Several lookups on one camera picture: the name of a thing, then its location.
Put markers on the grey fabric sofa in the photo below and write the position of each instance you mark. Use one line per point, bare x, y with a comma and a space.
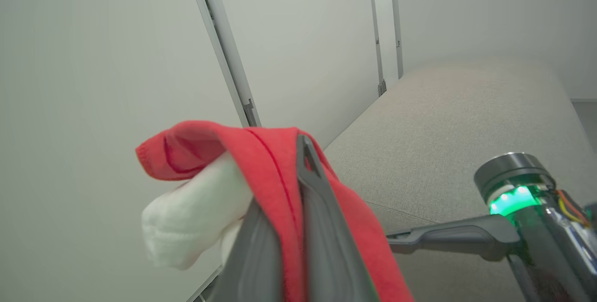
443, 129

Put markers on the white partition panel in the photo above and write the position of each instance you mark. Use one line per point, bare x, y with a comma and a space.
489, 13
303, 36
93, 59

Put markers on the grey partition leg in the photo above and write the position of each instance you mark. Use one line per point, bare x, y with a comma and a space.
252, 113
382, 87

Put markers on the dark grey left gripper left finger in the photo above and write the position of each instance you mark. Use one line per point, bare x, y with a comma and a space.
252, 269

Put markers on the red garment with white trim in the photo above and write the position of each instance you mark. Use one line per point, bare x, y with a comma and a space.
261, 153

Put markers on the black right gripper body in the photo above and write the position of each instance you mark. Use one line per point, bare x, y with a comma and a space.
550, 255

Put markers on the white fluffy garment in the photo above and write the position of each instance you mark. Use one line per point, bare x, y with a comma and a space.
196, 218

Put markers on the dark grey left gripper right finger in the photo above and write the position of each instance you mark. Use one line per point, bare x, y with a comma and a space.
326, 255

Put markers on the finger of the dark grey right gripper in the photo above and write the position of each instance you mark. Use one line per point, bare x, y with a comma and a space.
466, 236
524, 283

